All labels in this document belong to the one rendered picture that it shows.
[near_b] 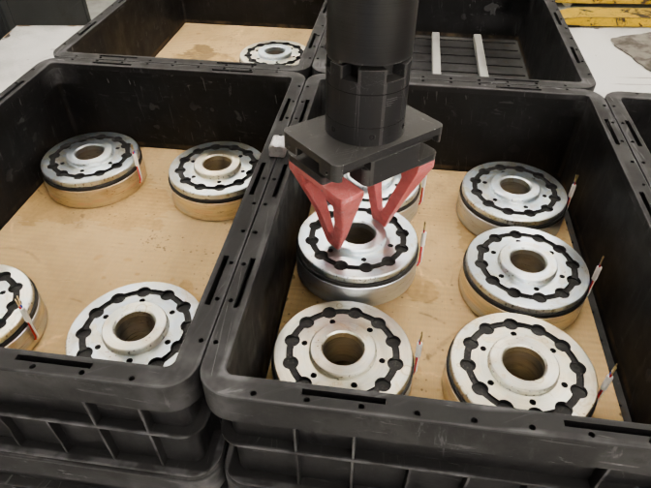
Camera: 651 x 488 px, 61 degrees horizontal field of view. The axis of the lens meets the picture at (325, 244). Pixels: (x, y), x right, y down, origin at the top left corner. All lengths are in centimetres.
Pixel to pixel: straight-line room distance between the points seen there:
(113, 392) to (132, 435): 7
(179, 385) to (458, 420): 15
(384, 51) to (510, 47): 65
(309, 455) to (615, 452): 17
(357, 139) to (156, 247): 25
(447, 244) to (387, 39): 25
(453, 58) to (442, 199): 37
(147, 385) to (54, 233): 31
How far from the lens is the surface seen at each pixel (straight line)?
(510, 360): 44
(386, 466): 36
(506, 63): 93
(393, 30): 36
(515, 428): 31
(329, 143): 39
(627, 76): 130
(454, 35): 101
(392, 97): 38
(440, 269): 52
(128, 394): 34
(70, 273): 56
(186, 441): 39
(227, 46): 96
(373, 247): 45
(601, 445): 32
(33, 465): 47
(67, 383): 35
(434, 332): 47
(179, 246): 55
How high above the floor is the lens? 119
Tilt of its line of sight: 42 degrees down
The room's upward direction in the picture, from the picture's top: straight up
